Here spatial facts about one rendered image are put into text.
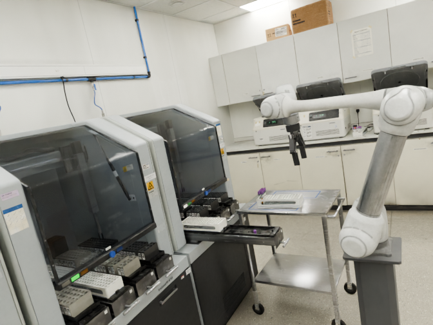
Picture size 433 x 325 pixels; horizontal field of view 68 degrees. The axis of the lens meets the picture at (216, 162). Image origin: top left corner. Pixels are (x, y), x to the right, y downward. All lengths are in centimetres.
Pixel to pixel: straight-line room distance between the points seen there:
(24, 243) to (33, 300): 22
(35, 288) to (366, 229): 136
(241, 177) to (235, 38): 202
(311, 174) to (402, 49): 168
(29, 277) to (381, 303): 162
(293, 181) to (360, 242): 278
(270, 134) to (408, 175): 161
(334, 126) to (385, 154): 256
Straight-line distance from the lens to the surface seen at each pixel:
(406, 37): 416
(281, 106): 156
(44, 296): 152
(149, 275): 175
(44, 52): 295
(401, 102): 135
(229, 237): 194
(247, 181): 447
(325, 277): 244
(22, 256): 144
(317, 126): 401
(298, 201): 213
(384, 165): 146
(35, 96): 280
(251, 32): 491
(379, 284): 190
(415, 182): 405
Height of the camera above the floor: 158
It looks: 11 degrees down
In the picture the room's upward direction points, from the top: 11 degrees counter-clockwise
